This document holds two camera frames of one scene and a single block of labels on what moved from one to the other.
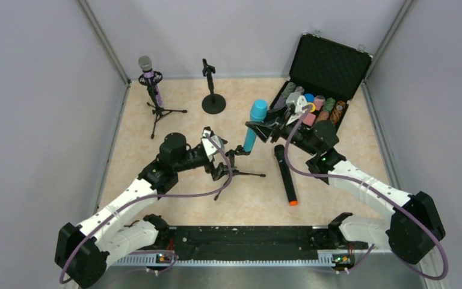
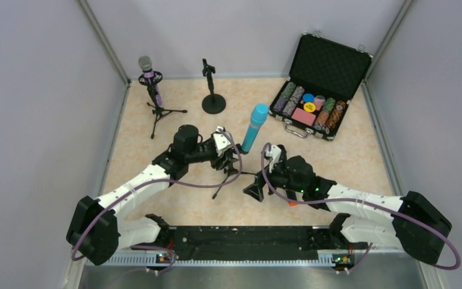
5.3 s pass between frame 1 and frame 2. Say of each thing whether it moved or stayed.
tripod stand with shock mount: stayed
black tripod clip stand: stayed
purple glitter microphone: stayed
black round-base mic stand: stayed
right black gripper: moved
